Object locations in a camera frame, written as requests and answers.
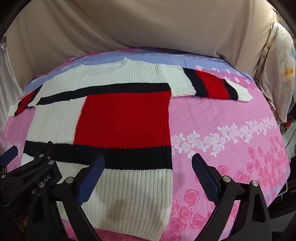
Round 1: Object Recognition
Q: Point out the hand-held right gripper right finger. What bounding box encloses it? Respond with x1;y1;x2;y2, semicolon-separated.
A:
192;153;270;241

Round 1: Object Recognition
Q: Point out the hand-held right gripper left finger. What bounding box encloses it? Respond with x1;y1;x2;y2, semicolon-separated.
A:
25;155;106;241

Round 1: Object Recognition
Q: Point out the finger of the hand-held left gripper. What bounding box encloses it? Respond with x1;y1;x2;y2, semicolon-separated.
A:
0;146;19;165
9;141;55;178

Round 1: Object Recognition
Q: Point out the white red black knit sweater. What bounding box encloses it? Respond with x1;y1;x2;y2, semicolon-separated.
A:
8;57;253;233

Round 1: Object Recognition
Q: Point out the pink floral bed sheet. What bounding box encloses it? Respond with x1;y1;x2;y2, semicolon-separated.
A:
5;47;291;241

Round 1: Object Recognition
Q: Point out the white curtain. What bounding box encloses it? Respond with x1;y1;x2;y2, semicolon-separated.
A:
0;37;31;130

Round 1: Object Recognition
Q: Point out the floral pillow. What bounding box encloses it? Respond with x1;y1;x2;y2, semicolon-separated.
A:
260;21;296;126

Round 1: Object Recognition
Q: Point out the beige backdrop cloth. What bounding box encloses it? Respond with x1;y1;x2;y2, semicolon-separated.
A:
6;0;279;80

